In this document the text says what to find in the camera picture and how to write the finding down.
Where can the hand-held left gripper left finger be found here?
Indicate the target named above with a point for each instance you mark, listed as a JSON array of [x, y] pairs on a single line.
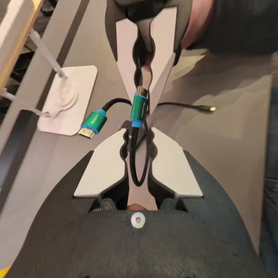
[[102, 169]]

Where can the person's blue jeans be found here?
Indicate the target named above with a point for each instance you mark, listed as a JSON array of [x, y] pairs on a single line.
[[270, 173]]

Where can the black and silver usb hub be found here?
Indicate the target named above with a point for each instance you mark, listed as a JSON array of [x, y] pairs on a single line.
[[205, 108]]

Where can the yellow plastic bin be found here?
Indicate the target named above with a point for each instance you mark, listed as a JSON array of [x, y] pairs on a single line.
[[4, 272]]

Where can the person's right forearm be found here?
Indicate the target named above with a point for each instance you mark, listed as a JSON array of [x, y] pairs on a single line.
[[239, 26]]

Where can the white wooden laptop stand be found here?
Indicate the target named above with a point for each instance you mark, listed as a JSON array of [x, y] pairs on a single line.
[[65, 108]]

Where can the person's right hand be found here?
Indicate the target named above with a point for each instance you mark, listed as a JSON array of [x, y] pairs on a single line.
[[199, 21]]

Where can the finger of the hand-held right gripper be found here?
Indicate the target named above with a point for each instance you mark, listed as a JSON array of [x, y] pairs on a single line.
[[124, 43], [165, 43]]

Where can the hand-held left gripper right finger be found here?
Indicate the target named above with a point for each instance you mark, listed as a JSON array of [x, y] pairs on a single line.
[[176, 173]]

